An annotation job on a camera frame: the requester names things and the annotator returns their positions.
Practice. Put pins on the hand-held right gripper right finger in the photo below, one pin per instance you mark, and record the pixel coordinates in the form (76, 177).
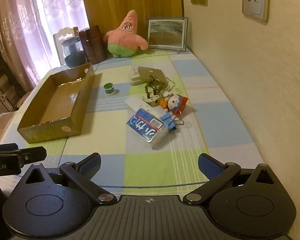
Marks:
(210, 165)

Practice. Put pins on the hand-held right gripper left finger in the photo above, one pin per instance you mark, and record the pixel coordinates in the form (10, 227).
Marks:
(91, 164)

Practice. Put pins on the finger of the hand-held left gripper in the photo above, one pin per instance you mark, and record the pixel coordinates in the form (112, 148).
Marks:
(32, 154)
(2, 148)

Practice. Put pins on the brown cardboard box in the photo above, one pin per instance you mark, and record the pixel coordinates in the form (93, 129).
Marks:
(78, 105)

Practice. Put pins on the blue binder clip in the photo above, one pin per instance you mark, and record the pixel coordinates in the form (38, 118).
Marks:
(168, 119)

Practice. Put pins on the clear swab box blue label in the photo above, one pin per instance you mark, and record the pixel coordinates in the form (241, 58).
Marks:
(142, 126)

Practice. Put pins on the small red white figure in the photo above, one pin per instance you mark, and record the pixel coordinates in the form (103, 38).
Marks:
(175, 103)

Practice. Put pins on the white remote control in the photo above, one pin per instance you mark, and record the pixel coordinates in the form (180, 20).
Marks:
(137, 103)

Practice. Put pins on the small green-capped bottle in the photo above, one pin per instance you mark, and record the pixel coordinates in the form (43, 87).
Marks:
(109, 89)

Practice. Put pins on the white three-pin plug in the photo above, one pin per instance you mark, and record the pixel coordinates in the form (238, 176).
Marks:
(152, 102)

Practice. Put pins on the white charger adapter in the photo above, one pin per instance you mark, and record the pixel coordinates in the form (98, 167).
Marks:
(135, 79)

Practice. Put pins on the checked tablecloth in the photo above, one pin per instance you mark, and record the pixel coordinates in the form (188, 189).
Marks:
(145, 165)

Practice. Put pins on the dark wooden shelf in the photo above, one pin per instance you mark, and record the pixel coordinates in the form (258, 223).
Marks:
(2, 80)

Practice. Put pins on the dark glass jar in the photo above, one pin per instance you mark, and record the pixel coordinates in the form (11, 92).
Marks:
(73, 53)

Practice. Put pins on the brown metal canister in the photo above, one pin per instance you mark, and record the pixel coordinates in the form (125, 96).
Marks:
(92, 45)

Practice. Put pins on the white wooden chair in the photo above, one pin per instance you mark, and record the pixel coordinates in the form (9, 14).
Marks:
(62, 35)

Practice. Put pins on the pink lace curtain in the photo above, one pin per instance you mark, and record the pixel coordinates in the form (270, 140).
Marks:
(27, 25)

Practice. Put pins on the pink starfish plush toy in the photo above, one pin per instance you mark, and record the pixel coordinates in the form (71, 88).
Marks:
(123, 38)

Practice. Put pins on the glass picture frame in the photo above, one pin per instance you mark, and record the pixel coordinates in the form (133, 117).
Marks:
(166, 33)

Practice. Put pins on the white wall socket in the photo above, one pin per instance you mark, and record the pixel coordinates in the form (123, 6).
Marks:
(255, 0)

